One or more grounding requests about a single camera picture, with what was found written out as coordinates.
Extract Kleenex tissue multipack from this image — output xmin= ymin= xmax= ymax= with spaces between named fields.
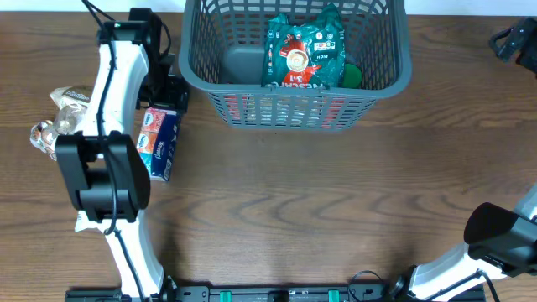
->
xmin=136 ymin=107 xmax=182 ymax=181

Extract Pantree cookie pouch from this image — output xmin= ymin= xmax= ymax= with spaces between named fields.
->
xmin=29 ymin=86 xmax=93 ymax=160

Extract orange spaghetti pasta packet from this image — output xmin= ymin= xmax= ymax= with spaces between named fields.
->
xmin=219 ymin=95 xmax=352 ymax=129

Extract green Nescafe coffee bag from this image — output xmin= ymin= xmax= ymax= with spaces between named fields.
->
xmin=261 ymin=3 xmax=345 ymax=89

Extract small white-green sachet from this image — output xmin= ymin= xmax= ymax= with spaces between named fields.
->
xmin=75 ymin=211 xmax=101 ymax=232

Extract small green packet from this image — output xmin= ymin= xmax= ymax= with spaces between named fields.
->
xmin=341 ymin=63 xmax=362 ymax=89

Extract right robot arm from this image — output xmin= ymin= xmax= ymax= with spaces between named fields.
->
xmin=386 ymin=187 xmax=536 ymax=301

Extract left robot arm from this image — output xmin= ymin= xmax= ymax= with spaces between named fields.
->
xmin=55 ymin=1 xmax=189 ymax=301

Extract grey plastic mesh basket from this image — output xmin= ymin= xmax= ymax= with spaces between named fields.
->
xmin=179 ymin=0 xmax=412 ymax=131

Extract black aluminium rail base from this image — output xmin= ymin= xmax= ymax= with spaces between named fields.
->
xmin=64 ymin=276 xmax=486 ymax=302

